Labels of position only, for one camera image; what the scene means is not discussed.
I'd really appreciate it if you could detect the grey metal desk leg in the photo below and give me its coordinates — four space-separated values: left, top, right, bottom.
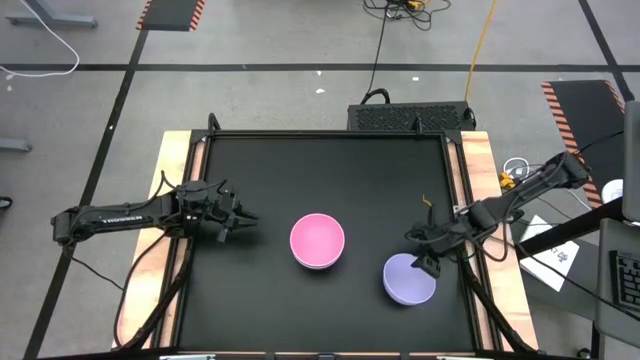
5 0 99 30

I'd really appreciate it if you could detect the black computer case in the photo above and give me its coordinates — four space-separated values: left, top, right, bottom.
347 101 476 134

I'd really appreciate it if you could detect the black power cable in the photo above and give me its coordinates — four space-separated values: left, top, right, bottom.
360 0 396 106

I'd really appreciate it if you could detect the thin black cable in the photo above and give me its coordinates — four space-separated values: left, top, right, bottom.
574 129 626 157

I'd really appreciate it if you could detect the pink bowl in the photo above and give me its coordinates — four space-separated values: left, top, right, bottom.
289 213 346 270

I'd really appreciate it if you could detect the yellow cable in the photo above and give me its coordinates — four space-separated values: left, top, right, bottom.
464 0 500 104

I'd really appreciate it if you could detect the grey monitor back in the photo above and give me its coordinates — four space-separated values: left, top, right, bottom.
622 99 640 224

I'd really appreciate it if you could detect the black cable bundle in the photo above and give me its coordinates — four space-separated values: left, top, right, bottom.
363 0 453 32

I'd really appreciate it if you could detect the black keyboard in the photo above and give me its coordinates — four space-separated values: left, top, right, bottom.
608 248 640 314

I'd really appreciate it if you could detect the white floor cable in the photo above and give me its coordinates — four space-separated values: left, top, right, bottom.
0 0 81 79

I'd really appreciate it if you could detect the white paper sheet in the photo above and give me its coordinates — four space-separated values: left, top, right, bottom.
519 214 581 294

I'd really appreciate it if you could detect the black arm base cable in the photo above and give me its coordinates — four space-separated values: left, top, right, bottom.
113 232 174 349

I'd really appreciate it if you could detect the white cable coil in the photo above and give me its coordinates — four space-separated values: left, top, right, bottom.
502 156 534 182

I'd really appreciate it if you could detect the purple bowl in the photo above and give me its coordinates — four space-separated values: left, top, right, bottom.
382 252 437 307

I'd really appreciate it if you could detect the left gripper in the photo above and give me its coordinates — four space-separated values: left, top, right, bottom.
196 187 260 245

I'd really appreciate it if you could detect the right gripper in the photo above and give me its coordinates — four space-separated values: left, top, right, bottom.
404 219 465 280

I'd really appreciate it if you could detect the grey metal foot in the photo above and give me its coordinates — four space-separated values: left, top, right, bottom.
0 137 34 153

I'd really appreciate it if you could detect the grey desk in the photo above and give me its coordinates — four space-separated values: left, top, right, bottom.
594 217 640 360

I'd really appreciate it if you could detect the black diagonal bar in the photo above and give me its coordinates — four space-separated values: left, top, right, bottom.
517 197 626 261

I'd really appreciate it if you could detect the small hazard-striped black mat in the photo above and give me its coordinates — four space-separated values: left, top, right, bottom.
135 0 207 33

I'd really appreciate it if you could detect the black aluminium table frame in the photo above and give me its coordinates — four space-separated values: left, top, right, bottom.
112 112 541 360

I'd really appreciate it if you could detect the large hazard-striped black mat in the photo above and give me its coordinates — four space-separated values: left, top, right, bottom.
541 79 627 210

